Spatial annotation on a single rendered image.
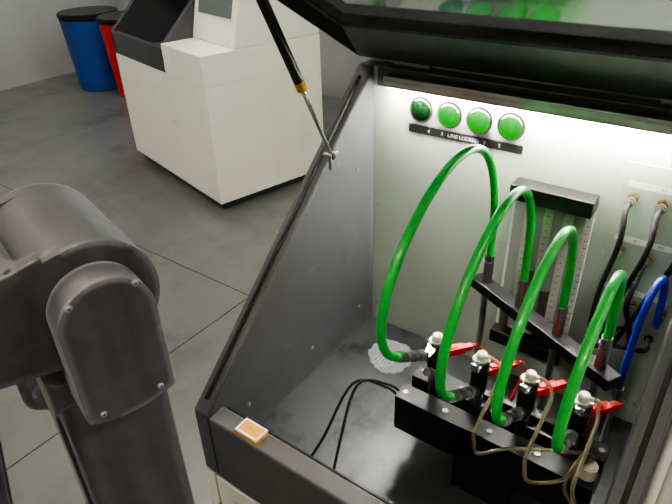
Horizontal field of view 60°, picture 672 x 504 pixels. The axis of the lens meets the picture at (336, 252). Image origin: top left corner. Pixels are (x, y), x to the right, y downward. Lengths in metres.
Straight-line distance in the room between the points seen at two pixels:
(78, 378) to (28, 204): 0.09
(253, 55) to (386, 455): 2.87
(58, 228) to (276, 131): 3.63
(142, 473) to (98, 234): 0.15
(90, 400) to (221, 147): 3.44
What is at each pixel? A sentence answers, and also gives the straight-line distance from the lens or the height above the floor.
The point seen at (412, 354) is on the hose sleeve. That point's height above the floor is 1.14.
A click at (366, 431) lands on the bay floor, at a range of 1.21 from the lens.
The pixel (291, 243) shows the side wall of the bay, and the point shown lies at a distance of 1.10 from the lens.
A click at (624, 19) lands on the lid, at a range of 0.81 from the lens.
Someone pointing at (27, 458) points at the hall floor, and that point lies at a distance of 2.55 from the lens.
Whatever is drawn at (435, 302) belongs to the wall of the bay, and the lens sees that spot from 1.35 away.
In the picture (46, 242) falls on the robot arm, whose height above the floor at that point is 1.62.
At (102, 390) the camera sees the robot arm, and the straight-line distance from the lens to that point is 0.27.
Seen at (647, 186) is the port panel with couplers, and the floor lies 1.32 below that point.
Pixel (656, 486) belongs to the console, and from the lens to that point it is 0.99.
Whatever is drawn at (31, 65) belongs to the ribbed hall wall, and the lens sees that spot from 7.66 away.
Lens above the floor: 1.74
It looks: 32 degrees down
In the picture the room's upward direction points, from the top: 2 degrees counter-clockwise
